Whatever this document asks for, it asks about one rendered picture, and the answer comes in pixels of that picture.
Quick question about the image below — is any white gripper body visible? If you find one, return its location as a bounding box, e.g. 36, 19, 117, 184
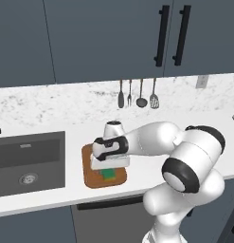
90, 154, 132, 171

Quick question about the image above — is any green sponge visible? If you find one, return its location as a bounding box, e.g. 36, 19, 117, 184
100, 168, 118, 181

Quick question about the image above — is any brown wooden cutting board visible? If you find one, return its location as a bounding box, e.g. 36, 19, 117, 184
81, 142, 128, 190

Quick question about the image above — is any grey dishwasher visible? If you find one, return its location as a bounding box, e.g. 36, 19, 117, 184
70, 194, 158, 243

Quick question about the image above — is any hanging grey ladle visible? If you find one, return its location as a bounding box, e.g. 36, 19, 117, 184
135, 78, 149, 109

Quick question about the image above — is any hanging grey fork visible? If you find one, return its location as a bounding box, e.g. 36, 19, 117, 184
126, 79, 134, 107

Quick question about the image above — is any hanging grey slotted spatula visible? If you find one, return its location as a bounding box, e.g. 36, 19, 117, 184
149, 77, 160, 110

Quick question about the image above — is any dark grey sink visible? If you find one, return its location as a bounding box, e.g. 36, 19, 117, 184
0, 130, 66, 198

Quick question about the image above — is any grey-blue base cupboard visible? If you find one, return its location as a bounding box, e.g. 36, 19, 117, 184
0, 205, 77, 243
180, 176, 234, 243

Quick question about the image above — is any black dishwasher handle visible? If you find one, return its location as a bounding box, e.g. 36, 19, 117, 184
76, 195, 145, 212

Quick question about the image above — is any grey wall socket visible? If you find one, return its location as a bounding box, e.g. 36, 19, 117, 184
195, 74, 210, 89

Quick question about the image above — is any grey-blue wall cupboard door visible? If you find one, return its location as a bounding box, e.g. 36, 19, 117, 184
0, 0, 57, 89
42, 0, 175, 85
163, 0, 234, 78

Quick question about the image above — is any black cupboard door handle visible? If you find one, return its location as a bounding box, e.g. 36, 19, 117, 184
171, 4, 192, 67
153, 5, 171, 68

